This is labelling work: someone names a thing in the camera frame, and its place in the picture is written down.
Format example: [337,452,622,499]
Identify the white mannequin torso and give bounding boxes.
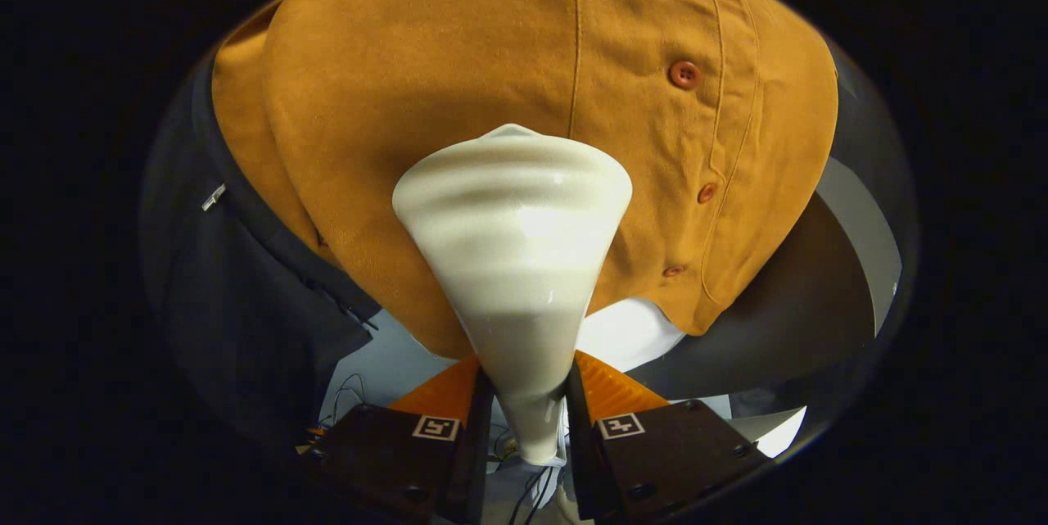
[576,298,689,373]

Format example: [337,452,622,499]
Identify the white garment steamer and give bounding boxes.
[392,124,634,466]

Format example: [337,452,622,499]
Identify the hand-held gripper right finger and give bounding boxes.
[565,351,770,522]

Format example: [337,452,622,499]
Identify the orange button-up shirt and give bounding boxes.
[211,0,840,360]

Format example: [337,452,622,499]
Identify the black cable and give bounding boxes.
[508,466,553,525]

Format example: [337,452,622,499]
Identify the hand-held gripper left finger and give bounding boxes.
[307,357,495,525]

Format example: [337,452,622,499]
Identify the black backdrop cloth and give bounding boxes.
[139,50,382,460]

